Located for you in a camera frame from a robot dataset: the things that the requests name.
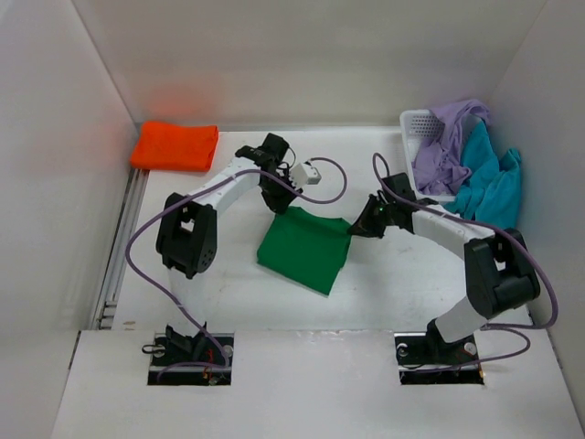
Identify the green t shirt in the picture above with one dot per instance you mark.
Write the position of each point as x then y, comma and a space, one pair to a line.
307, 249

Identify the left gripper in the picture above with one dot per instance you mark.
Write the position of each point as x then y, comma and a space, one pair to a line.
275, 194

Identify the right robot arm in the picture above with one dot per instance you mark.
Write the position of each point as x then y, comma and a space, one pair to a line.
497, 275

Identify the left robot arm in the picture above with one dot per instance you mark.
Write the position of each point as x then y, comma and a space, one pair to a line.
187, 238

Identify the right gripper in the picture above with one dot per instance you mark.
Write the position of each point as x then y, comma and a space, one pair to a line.
374, 216

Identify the white laundry basket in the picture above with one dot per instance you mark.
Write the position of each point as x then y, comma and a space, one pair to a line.
418, 127

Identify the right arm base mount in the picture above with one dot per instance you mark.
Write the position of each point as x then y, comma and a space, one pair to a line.
420, 364

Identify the orange t shirt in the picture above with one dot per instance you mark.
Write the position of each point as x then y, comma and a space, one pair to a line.
169, 147

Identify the teal t shirt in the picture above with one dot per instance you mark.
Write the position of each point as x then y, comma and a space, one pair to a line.
493, 192

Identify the lilac t shirt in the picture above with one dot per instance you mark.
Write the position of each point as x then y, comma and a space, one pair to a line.
437, 167

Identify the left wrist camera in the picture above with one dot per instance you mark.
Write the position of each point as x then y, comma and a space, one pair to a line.
304, 174

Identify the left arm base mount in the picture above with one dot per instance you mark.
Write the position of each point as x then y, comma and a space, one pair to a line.
195, 361

